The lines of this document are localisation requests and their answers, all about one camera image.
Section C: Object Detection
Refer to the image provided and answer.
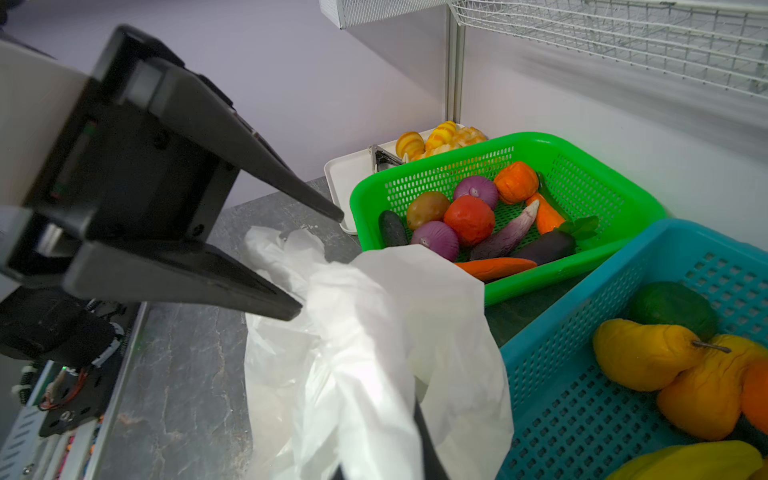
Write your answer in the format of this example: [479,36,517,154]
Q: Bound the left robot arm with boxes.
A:
[1,25,343,369]

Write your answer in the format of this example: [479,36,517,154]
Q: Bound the croissant bread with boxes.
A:
[395,132,425,161]

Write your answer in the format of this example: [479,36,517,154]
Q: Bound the teal plastic basket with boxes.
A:
[498,220,767,479]

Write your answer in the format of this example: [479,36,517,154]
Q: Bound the metal tongs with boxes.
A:
[369,145,404,173]

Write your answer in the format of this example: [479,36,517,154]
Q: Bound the white bread tray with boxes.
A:
[323,122,466,236]

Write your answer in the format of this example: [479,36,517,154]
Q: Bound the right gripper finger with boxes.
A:
[414,401,449,480]

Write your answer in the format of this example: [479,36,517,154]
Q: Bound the yellow pear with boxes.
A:
[592,319,731,392]

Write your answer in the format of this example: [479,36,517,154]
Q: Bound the small white mesh basket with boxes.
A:
[319,0,447,30]

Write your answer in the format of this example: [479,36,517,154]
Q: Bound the white plastic grocery bag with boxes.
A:
[244,227,514,479]

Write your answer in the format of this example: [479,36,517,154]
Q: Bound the brown potato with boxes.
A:
[406,191,451,231]

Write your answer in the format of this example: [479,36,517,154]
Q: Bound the red tomato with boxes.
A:
[443,195,496,247]

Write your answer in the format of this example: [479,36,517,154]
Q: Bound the green plastic basket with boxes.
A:
[349,133,666,305]

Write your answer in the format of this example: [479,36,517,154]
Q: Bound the long white wire basket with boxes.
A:
[449,0,767,100]

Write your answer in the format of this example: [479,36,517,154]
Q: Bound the dark purple eggplant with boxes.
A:
[510,230,577,265]

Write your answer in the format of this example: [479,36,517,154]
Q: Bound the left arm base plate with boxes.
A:
[35,300,140,438]

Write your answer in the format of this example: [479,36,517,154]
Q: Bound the orange carrot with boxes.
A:
[455,257,538,283]

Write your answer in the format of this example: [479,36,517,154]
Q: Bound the green avocado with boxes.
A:
[626,281,718,341]

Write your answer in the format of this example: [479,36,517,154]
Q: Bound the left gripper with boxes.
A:
[1,25,344,321]

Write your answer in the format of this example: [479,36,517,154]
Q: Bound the purple onion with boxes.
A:
[453,175,499,210]
[411,221,460,262]

